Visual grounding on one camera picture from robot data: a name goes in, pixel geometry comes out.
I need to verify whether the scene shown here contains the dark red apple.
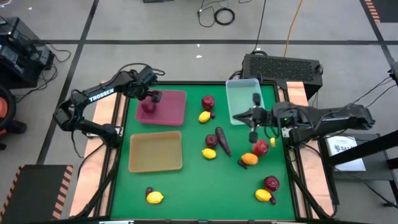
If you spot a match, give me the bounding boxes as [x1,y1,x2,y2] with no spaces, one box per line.
[201,95,216,111]
[141,98,157,114]
[205,134,218,149]

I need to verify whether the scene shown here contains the clear plastic bin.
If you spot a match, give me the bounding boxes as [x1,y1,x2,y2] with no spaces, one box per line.
[225,78,266,126]

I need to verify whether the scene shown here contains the black perforated computer case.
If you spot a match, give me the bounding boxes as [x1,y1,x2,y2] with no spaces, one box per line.
[241,53,323,100]

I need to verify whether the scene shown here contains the thin black cable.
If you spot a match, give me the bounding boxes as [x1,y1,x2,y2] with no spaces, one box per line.
[197,0,218,29]

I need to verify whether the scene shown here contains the wooden side board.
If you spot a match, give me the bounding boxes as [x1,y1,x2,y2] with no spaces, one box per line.
[70,82,127,218]
[285,81,335,215]

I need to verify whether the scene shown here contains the pink plastic bin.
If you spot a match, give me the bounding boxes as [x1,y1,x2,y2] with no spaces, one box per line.
[135,89,187,127]

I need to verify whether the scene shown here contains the orange and black machine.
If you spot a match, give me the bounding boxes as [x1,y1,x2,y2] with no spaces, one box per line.
[0,85,27,150]

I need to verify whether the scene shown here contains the bright red apple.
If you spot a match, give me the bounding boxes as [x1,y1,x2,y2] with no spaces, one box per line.
[252,139,270,157]

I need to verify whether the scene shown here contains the black floor cable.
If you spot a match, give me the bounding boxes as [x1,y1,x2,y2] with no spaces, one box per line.
[252,0,268,54]

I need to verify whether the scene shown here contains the orange plastic bin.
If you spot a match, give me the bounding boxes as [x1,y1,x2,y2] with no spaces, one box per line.
[128,131,183,174]

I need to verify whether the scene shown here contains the coiled black cable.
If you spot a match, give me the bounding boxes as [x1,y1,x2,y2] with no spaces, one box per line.
[213,7,236,26]

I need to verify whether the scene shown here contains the black equipment cart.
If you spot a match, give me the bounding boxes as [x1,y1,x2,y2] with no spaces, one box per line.
[0,15,57,90]

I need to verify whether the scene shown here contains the white printed paper sheet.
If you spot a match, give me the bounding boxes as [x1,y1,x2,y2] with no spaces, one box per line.
[325,135,367,172]

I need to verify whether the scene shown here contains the orange citrus fruit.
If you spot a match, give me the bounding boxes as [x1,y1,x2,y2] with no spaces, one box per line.
[241,152,259,166]

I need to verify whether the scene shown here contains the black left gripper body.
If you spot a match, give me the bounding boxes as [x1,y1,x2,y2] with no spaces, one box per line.
[133,81,156,100]

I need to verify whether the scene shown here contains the red onion bottom right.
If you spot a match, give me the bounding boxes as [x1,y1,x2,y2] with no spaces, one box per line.
[263,175,280,192]

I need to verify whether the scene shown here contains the black table frame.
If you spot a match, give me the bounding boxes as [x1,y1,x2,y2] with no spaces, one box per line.
[74,80,338,224]

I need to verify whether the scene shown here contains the black metal stand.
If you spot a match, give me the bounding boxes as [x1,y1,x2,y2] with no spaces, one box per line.
[317,130,398,209]

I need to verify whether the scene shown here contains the orange floor cable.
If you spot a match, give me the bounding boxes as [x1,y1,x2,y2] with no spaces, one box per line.
[283,0,304,58]

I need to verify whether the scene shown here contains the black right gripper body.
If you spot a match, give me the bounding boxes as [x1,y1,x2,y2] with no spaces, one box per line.
[248,104,276,128]

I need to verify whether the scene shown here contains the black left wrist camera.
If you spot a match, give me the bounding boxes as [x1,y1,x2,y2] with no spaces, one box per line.
[138,66,159,84]

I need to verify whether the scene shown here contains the long purple eggplant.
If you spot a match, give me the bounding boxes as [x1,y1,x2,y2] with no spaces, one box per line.
[215,126,233,158]

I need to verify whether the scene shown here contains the black hazard-striped floor mat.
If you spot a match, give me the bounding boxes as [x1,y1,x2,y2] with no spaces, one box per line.
[0,164,75,224]
[363,0,398,23]

